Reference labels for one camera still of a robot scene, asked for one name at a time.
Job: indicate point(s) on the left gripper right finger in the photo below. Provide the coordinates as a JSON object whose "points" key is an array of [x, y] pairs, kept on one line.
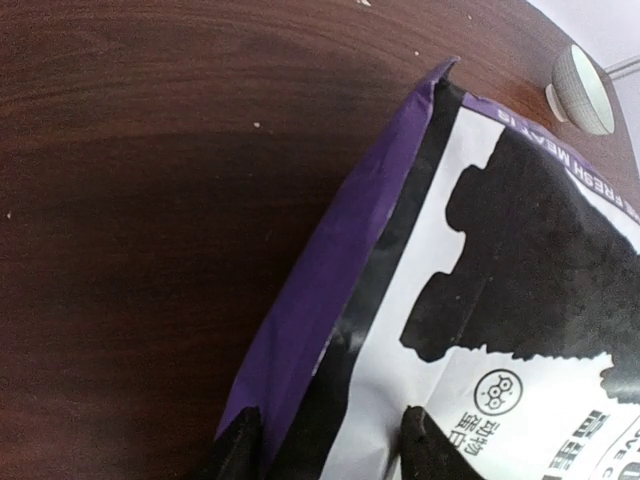
{"points": [[426, 453]]}

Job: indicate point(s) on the light blue ceramic bowl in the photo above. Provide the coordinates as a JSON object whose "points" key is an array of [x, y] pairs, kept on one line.
{"points": [[576, 93]]}

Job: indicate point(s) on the purple puppy food bag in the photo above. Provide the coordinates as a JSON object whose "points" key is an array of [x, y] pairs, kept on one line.
{"points": [[473, 265]]}

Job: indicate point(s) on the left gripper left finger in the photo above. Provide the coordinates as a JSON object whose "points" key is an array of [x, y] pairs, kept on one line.
{"points": [[235, 454]]}

